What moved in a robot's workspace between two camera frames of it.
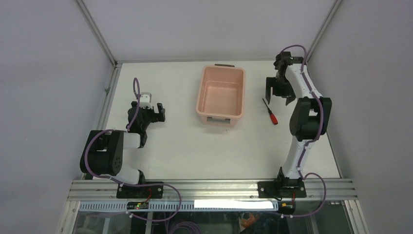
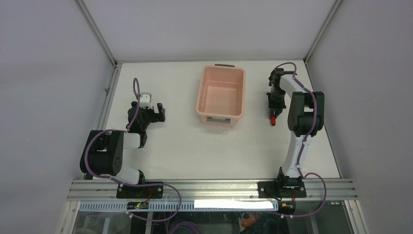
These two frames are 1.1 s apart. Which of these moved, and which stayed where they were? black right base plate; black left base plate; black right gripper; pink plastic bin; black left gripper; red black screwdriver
Moved: black right gripper; red black screwdriver
Stayed: black right base plate; black left gripper; black left base plate; pink plastic bin
